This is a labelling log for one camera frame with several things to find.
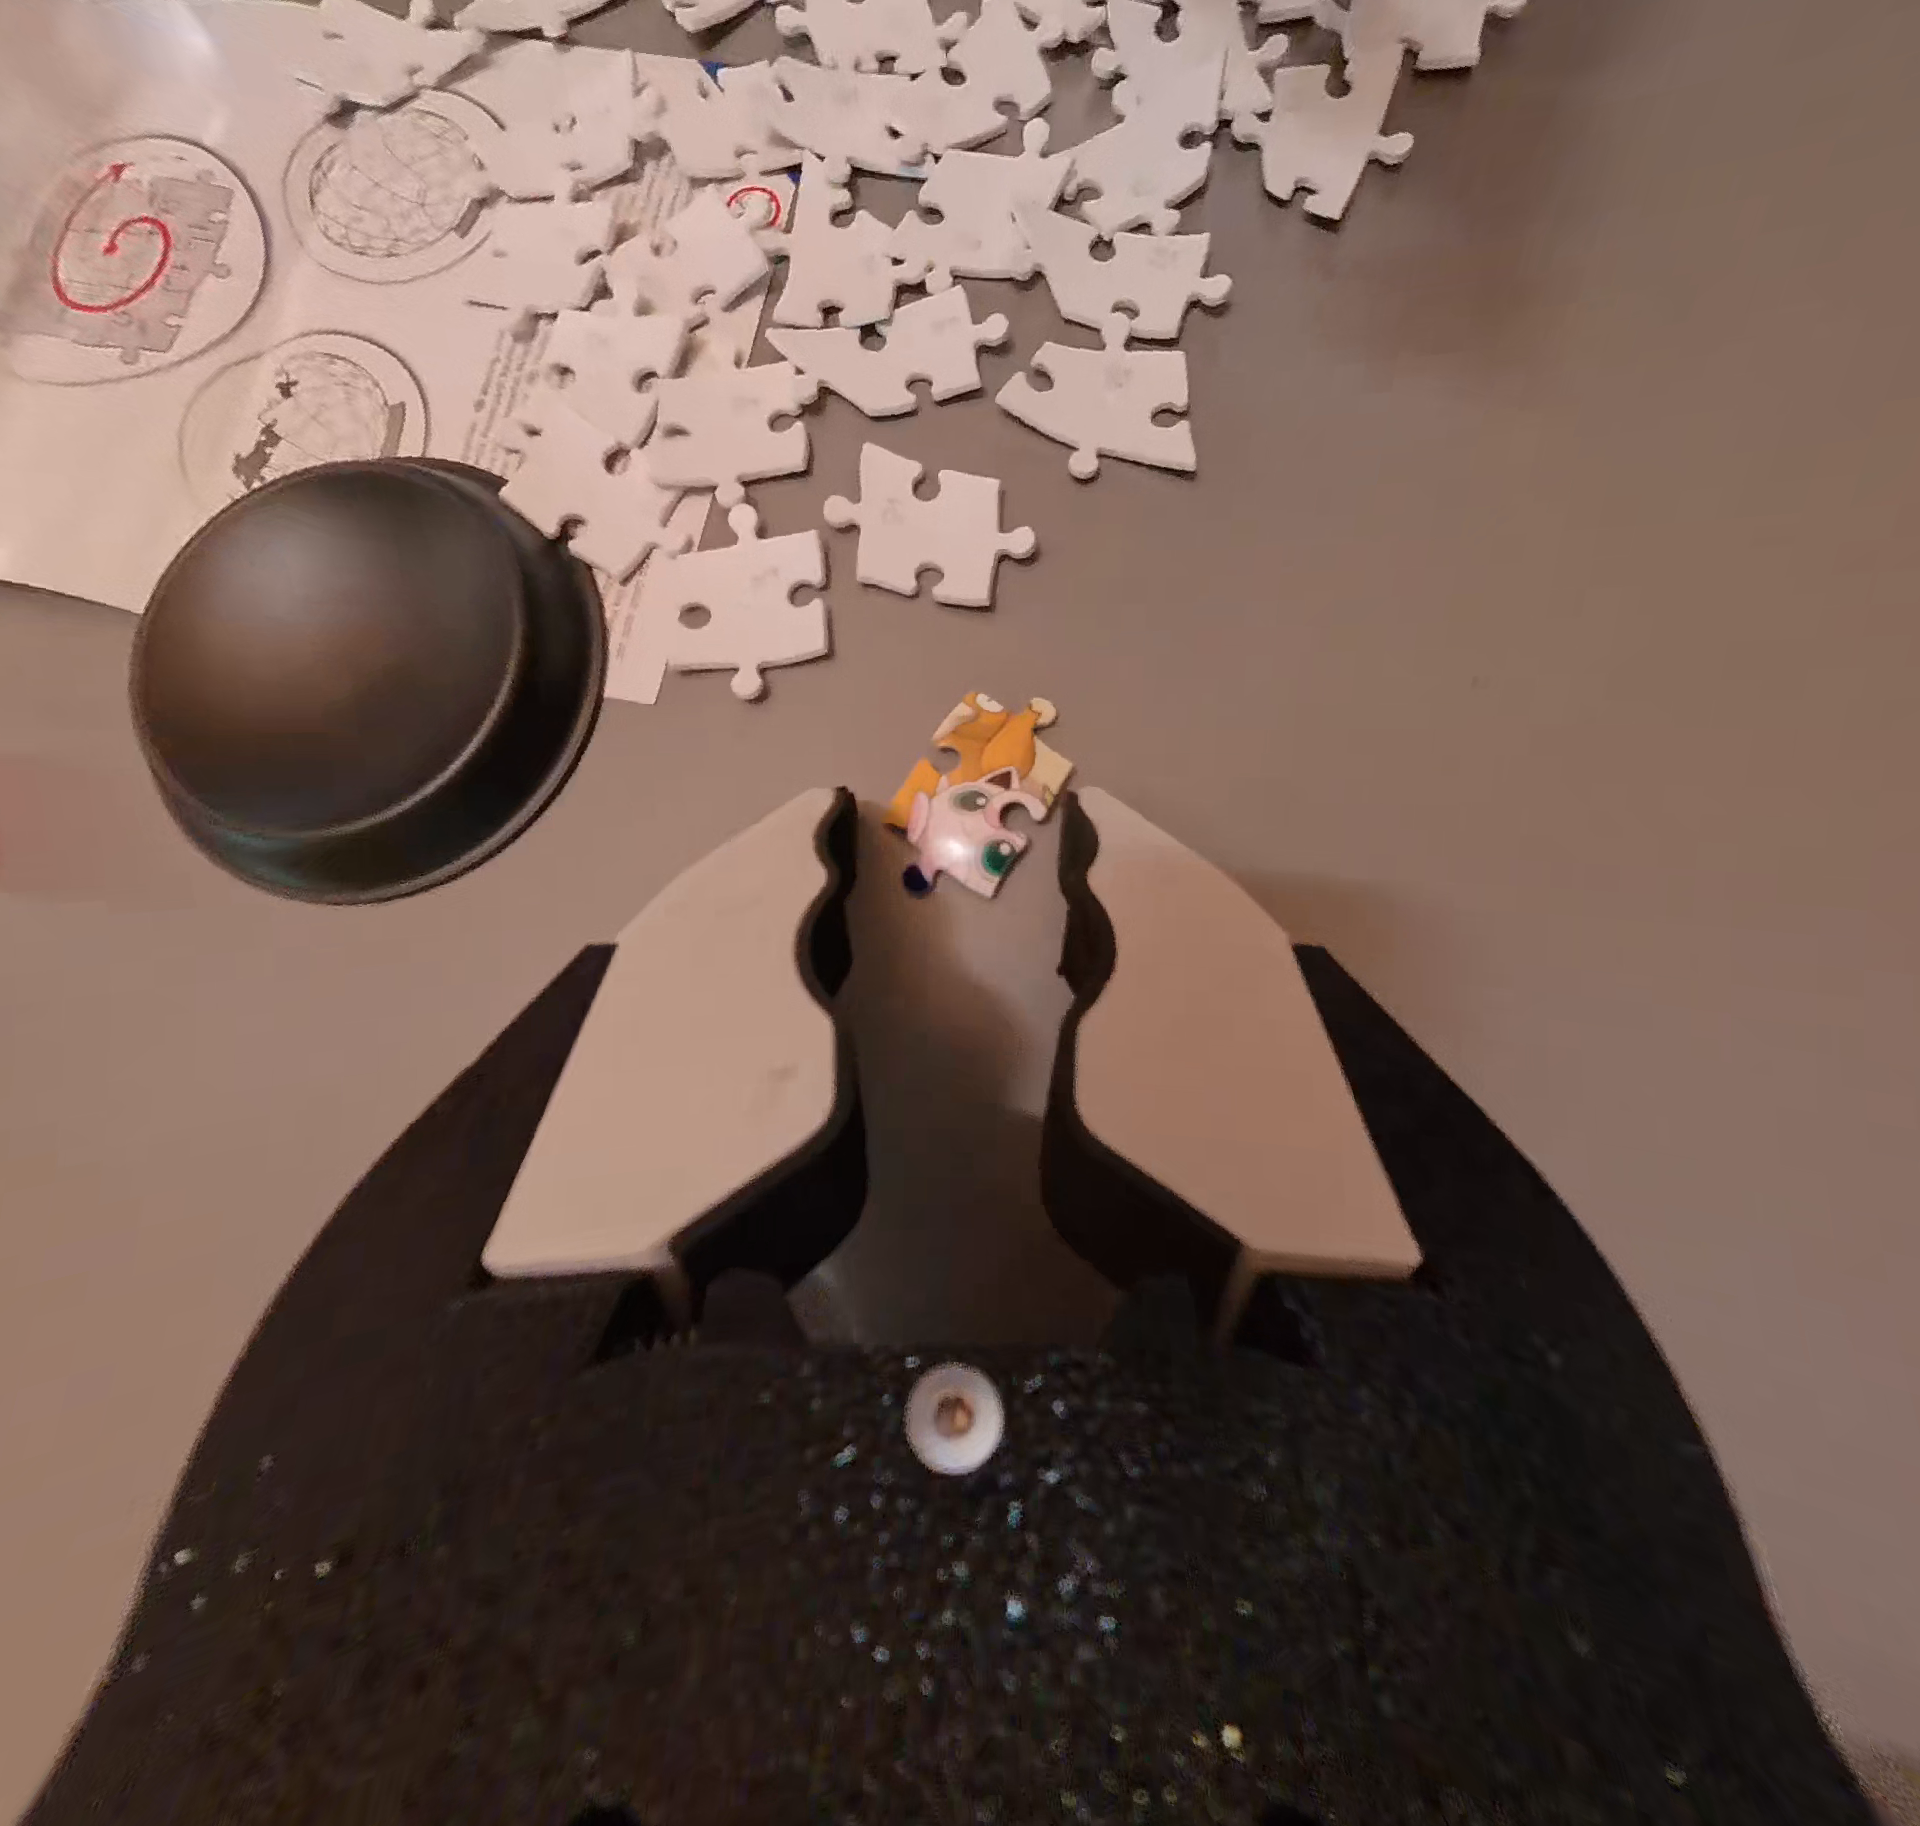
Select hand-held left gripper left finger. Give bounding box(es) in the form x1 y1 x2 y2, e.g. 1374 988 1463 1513
478 782 877 1326

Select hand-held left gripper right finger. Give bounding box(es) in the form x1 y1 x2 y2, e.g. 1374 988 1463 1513
1037 782 1427 1343

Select pink and orange puzzle piece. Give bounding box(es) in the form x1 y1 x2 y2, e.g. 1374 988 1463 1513
885 693 1074 901

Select pile of white puzzle pieces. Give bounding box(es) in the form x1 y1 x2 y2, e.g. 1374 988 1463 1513
307 0 1534 702

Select black round puzzle stand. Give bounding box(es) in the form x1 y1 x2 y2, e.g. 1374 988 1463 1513
126 457 608 904

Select printed instruction sheet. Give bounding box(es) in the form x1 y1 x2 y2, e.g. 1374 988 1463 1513
0 0 797 710

